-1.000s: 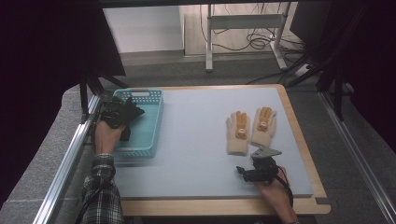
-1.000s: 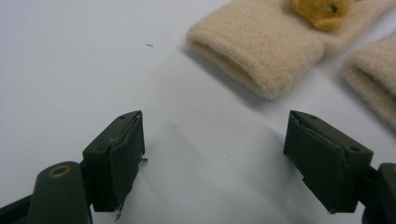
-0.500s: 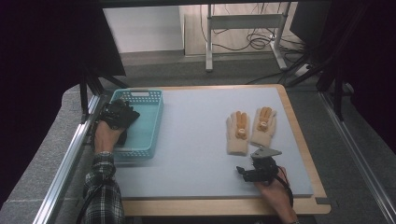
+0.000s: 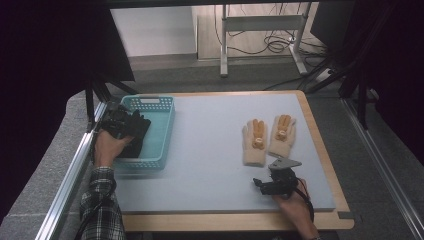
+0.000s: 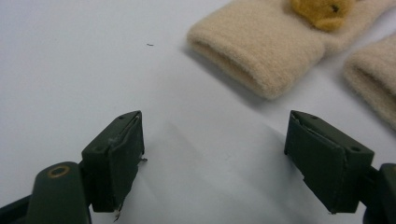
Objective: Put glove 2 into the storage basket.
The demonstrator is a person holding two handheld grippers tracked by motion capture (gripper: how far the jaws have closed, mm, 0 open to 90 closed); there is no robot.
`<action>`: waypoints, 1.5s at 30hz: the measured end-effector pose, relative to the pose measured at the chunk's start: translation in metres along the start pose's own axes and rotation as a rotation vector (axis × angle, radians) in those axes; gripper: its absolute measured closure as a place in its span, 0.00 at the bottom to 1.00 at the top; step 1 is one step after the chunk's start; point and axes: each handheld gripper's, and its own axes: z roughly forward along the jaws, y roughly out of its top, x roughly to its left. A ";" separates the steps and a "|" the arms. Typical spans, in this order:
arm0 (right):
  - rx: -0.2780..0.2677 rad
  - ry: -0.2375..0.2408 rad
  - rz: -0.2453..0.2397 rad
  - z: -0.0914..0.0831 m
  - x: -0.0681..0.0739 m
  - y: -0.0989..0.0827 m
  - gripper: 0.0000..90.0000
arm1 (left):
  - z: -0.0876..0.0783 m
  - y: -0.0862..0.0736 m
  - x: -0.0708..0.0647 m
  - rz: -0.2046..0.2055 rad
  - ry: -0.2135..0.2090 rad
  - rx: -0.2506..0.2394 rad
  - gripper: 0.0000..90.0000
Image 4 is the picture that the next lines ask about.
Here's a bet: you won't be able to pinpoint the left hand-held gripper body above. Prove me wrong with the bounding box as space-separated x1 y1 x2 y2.
99 101 135 140

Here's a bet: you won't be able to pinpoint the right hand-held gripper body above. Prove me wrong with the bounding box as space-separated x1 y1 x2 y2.
266 157 303 198

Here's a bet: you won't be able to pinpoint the black glove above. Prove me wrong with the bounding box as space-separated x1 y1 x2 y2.
116 135 145 160
125 109 152 140

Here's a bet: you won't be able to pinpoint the teal plastic basket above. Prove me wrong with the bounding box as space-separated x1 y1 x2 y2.
114 95 176 172

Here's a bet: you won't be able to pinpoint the person's left hand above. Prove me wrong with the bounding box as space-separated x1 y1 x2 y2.
93 129 135 168

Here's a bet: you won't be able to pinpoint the person's right hand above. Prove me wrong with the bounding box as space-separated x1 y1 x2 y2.
271 179 320 238

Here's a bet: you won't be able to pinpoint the black tripod legs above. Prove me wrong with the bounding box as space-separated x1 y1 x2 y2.
304 43 373 132
83 70 140 132

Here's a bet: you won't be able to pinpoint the beige bear knit glove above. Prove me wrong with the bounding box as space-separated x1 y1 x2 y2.
241 118 269 168
267 114 298 160

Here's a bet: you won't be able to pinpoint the pale grey table mat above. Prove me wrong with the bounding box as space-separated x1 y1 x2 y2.
114 92 337 214

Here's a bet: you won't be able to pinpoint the dark curtain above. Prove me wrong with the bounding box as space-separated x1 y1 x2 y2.
309 0 424 165
0 0 136 224

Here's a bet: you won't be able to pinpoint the white board panel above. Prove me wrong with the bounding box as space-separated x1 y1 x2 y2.
109 5 198 58

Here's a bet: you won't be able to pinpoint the white metal stand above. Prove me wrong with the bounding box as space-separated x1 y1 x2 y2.
219 2 310 78

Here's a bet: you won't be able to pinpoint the red and black gripper cable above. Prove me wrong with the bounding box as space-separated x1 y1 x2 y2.
295 177 316 222

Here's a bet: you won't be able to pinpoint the aluminium rail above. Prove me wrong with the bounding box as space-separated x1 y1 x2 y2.
34 101 108 240
339 97 424 240

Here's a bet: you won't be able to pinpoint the black cable along sleeve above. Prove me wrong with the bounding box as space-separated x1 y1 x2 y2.
73 189 116 240

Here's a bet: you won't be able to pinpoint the black floor cables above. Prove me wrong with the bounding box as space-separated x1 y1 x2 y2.
213 2 329 58

